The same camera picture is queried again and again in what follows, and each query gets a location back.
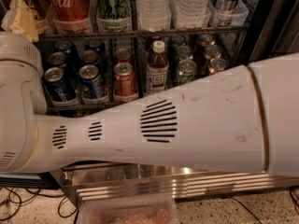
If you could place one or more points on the clear water bottle left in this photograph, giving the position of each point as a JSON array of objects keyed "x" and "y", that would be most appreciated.
[{"x": 153, "y": 15}]

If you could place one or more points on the clear water bottle right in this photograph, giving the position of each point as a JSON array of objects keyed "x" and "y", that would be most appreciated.
[{"x": 187, "y": 14}]

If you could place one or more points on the blue silver can top shelf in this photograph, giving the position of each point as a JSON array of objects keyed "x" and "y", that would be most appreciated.
[{"x": 224, "y": 11}]

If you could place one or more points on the orange LaCroix can middle row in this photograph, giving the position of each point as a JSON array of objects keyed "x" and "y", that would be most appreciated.
[{"x": 210, "y": 52}]

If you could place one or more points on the clear water bottle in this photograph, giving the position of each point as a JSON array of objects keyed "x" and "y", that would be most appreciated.
[
  {"x": 187, "y": 14},
  {"x": 153, "y": 15}
]

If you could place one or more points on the orange soda can rear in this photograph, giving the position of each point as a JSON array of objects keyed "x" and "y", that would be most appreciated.
[{"x": 123, "y": 55}]

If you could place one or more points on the blue Pepsi can middle right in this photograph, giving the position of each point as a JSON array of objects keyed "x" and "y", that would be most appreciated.
[{"x": 91, "y": 57}]

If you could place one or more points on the green LaCroix can top shelf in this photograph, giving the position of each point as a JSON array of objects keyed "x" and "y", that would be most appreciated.
[{"x": 113, "y": 15}]

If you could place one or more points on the blue Pepsi can rear right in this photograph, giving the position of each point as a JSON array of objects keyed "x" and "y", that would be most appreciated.
[{"x": 99, "y": 47}]

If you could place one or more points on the green LaCroix can middle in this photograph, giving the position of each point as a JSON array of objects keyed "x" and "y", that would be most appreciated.
[{"x": 183, "y": 53}]

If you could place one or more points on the blue Pepsi can middle left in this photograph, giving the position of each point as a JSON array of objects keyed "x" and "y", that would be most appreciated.
[{"x": 59, "y": 59}]

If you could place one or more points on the blue Pepsi can rear left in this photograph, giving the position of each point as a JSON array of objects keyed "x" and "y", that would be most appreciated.
[{"x": 69, "y": 49}]

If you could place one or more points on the blue Pepsi can front left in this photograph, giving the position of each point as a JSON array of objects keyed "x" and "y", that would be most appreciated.
[{"x": 58, "y": 86}]

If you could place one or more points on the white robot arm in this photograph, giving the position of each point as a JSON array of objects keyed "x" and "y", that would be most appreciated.
[{"x": 244, "y": 119}]

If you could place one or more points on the orange soda can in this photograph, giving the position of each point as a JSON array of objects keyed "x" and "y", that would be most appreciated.
[
  {"x": 123, "y": 55},
  {"x": 124, "y": 80}
]

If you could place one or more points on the blue Pepsi can front right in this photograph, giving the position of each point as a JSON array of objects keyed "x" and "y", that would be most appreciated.
[{"x": 92, "y": 82}]

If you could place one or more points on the stainless steel fridge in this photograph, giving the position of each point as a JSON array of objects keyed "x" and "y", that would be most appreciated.
[{"x": 83, "y": 181}]

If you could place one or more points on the brown tea bottle middle shelf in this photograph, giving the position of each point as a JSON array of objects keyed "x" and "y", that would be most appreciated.
[{"x": 156, "y": 68}]

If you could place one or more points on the glass fridge door right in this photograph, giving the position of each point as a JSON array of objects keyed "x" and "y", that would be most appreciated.
[{"x": 274, "y": 29}]

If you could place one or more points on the green LaCroix can rear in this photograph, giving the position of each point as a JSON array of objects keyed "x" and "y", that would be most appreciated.
[{"x": 175, "y": 41}]

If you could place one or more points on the orange soda can front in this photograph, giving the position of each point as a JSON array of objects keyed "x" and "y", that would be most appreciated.
[{"x": 124, "y": 80}]

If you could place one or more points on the blue pepsi can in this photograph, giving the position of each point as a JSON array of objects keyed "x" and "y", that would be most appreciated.
[
  {"x": 99, "y": 47},
  {"x": 69, "y": 49},
  {"x": 91, "y": 57},
  {"x": 92, "y": 82},
  {"x": 58, "y": 86},
  {"x": 59, "y": 59}
]

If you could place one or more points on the yellow taped gripper finger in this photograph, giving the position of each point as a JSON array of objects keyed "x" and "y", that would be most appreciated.
[{"x": 19, "y": 20}]

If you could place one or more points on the green LaCroix can front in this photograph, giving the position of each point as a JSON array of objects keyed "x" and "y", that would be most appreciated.
[{"x": 185, "y": 72}]

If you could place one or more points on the red Coca-Cola can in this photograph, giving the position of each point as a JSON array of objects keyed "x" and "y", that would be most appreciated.
[{"x": 71, "y": 14}]

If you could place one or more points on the clear plastic bin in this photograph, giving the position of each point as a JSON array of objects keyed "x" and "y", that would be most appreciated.
[{"x": 142, "y": 209}]

